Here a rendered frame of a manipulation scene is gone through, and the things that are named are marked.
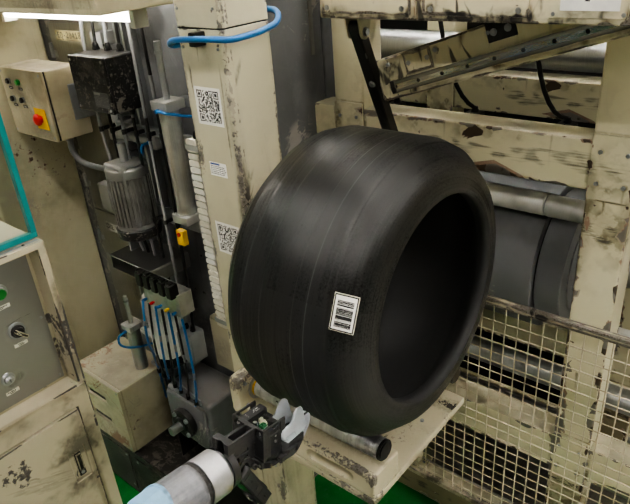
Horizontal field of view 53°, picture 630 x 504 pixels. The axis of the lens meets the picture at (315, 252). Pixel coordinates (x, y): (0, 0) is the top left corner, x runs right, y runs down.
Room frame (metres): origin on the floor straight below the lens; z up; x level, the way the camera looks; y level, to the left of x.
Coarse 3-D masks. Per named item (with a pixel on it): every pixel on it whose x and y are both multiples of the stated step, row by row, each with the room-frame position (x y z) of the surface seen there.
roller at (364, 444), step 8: (256, 384) 1.10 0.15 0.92; (256, 392) 1.09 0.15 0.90; (264, 392) 1.08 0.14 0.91; (272, 400) 1.06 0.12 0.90; (312, 416) 0.99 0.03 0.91; (312, 424) 0.99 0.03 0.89; (320, 424) 0.97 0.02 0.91; (328, 424) 0.96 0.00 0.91; (328, 432) 0.96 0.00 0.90; (336, 432) 0.94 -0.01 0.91; (344, 432) 0.94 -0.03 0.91; (344, 440) 0.93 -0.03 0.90; (352, 440) 0.92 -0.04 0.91; (360, 440) 0.91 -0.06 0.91; (368, 440) 0.90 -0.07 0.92; (376, 440) 0.90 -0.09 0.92; (384, 440) 0.90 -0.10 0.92; (360, 448) 0.90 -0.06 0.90; (368, 448) 0.89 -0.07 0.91; (376, 448) 0.89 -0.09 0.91; (384, 448) 0.89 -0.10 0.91; (376, 456) 0.88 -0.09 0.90; (384, 456) 0.89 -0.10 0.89
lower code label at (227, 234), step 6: (216, 222) 1.24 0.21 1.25; (216, 228) 1.25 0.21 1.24; (222, 228) 1.23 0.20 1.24; (228, 228) 1.22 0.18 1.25; (234, 228) 1.21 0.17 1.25; (222, 234) 1.23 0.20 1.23; (228, 234) 1.22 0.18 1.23; (234, 234) 1.21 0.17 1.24; (222, 240) 1.24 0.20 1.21; (228, 240) 1.22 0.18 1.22; (234, 240) 1.21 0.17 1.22; (222, 246) 1.24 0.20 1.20; (228, 246) 1.22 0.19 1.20; (228, 252) 1.23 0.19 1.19
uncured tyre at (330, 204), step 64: (320, 192) 0.95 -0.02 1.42; (384, 192) 0.91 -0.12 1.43; (448, 192) 0.99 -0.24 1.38; (256, 256) 0.92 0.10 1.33; (320, 256) 0.85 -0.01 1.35; (384, 256) 0.85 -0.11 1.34; (448, 256) 1.25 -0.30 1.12; (256, 320) 0.88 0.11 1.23; (320, 320) 0.81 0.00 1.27; (384, 320) 1.25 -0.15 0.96; (448, 320) 1.18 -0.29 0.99; (320, 384) 0.80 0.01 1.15; (384, 384) 1.08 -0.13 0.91
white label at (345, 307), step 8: (336, 296) 0.81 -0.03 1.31; (344, 296) 0.81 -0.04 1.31; (352, 296) 0.80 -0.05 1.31; (336, 304) 0.81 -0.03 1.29; (344, 304) 0.80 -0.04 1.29; (352, 304) 0.80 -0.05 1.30; (336, 312) 0.80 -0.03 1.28; (344, 312) 0.80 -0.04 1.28; (352, 312) 0.80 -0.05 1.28; (336, 320) 0.80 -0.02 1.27; (344, 320) 0.80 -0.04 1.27; (352, 320) 0.79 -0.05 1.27; (336, 328) 0.79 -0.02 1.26; (344, 328) 0.79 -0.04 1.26; (352, 328) 0.79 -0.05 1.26
